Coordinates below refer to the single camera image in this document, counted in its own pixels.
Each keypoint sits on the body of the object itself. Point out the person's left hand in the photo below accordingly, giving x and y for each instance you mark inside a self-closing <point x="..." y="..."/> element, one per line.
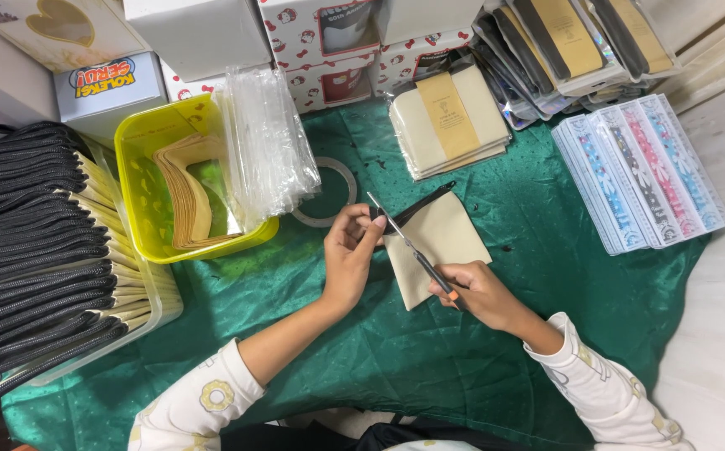
<point x="345" y="260"/>

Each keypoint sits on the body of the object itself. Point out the person's right hand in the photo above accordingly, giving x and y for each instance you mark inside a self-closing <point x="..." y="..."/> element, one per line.
<point x="484" y="297"/>

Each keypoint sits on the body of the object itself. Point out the beige pouch with black zipper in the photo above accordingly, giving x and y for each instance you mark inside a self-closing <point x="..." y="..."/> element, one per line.
<point x="437" y="238"/>

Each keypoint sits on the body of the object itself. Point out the green satin cloth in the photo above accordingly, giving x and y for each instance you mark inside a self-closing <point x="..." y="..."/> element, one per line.
<point x="437" y="369"/>

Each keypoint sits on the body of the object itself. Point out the clear tape roll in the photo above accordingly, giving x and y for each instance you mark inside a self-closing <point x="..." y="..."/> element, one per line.
<point x="345" y="172"/>

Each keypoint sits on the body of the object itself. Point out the stack of clear plastic bags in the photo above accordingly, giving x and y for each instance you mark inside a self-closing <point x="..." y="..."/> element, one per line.
<point x="265" y="144"/>

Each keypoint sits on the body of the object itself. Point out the person's dark clothing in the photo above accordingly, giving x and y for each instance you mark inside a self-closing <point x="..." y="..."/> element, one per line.
<point x="400" y="435"/>

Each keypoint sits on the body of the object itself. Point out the stack of brown paper bands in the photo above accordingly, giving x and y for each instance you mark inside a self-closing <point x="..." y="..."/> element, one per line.
<point x="184" y="207"/>

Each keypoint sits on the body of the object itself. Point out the stack of banded beige pouches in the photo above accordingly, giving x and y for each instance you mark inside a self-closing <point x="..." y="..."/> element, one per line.
<point x="447" y="119"/>

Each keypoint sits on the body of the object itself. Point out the red-print white box with window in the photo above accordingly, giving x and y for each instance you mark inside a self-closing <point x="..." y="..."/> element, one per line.
<point x="409" y="62"/>
<point x="331" y="84"/>
<point x="303" y="31"/>

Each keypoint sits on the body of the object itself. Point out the clear plastic container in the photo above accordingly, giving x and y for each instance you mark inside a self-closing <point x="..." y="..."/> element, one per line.
<point x="149" y="300"/>

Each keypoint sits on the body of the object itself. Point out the stack of clear ruler sets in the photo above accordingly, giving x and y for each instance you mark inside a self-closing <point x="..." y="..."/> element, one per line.
<point x="641" y="172"/>

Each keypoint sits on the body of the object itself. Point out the yellow plastic bin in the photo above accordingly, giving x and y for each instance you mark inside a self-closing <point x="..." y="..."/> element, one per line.
<point x="143" y="200"/>

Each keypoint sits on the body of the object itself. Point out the small plain white box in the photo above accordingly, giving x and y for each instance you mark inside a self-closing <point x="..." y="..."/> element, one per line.
<point x="428" y="17"/>

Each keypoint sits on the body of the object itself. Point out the pile of bagged banded pouches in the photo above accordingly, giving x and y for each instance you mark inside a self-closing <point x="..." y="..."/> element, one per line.
<point x="562" y="44"/>

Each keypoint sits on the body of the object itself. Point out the large plain white box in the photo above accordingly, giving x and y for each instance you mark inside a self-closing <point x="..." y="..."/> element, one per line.
<point x="199" y="34"/>

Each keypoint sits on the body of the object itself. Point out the white box with colourful label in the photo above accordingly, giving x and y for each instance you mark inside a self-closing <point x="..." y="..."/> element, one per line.
<point x="109" y="84"/>

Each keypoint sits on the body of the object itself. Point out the row of black-zippered pouches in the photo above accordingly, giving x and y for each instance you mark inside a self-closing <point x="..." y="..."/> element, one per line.
<point x="37" y="250"/>

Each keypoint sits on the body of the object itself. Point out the beige box with heart window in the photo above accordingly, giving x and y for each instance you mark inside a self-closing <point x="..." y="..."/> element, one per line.
<point x="55" y="28"/>

